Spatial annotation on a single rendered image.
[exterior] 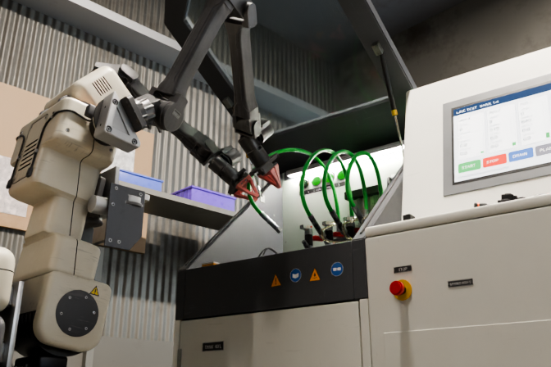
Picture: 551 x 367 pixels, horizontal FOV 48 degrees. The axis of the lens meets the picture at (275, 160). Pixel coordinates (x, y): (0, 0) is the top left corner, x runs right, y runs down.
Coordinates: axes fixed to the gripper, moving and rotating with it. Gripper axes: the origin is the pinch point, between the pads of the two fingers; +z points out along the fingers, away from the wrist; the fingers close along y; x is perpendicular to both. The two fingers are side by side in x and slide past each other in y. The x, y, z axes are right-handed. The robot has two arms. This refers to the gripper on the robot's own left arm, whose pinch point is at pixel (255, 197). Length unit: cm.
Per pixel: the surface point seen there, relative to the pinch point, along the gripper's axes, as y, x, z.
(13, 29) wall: 92, -34, -191
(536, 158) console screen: -56, -35, 61
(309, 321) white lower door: -20, 30, 42
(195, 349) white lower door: 11, 48, 20
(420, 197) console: -30, -20, 43
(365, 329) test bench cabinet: -32, 27, 54
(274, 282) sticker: -14.4, 25.8, 26.6
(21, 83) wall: 103, -18, -165
